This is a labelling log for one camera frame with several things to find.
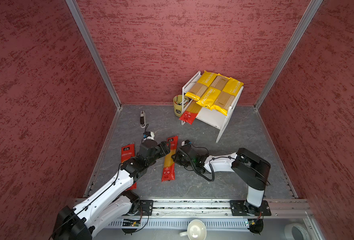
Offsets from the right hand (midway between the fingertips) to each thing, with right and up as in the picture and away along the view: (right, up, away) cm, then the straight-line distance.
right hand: (169, 161), depth 87 cm
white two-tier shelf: (+23, +28, +11) cm, 38 cm away
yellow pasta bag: (+17, +42, -6) cm, 45 cm away
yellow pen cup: (+4, +39, +22) cm, 45 cm away
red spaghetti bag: (+13, +29, +5) cm, 33 cm away
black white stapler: (-21, +25, +19) cm, 37 cm away
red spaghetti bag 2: (0, -5, -4) cm, 7 cm away
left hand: (-1, +9, -7) cm, 11 cm away
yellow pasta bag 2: (+22, +36, -11) cm, 43 cm away
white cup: (+14, -27, -19) cm, 36 cm away
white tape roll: (+56, -28, -20) cm, 66 cm away
